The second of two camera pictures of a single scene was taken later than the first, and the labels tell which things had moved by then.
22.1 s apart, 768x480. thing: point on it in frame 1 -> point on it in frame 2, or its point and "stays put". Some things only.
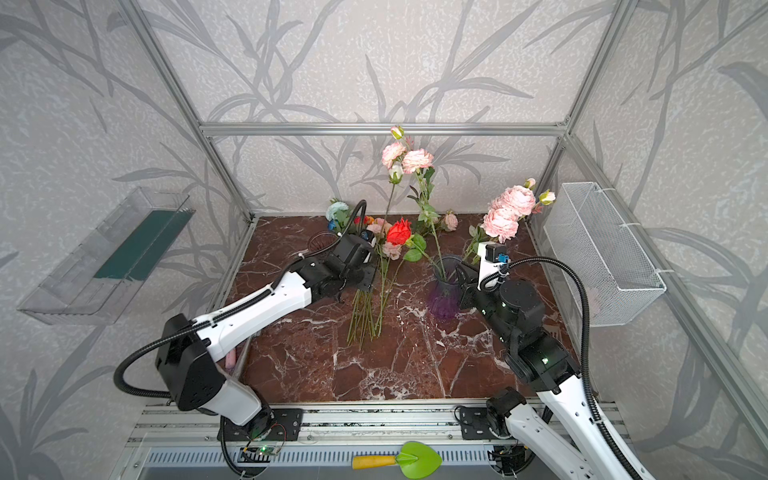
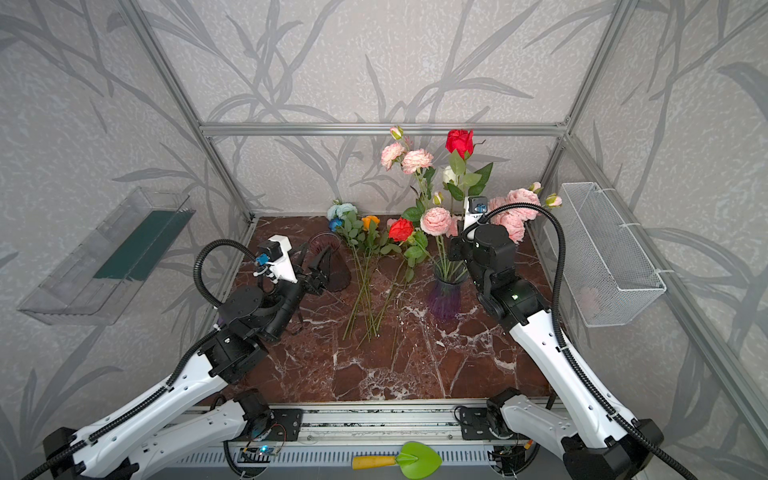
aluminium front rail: (322, 435) stays put
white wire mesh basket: (610, 276) stays put
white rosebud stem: (395, 175) -> (450, 184)
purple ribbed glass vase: (444, 294) stays put
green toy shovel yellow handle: (415, 459) stays put
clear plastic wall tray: (98, 280) stays put
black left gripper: (365, 264) -> (313, 280)
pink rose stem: (417, 161) stays put
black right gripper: (472, 291) -> (459, 248)
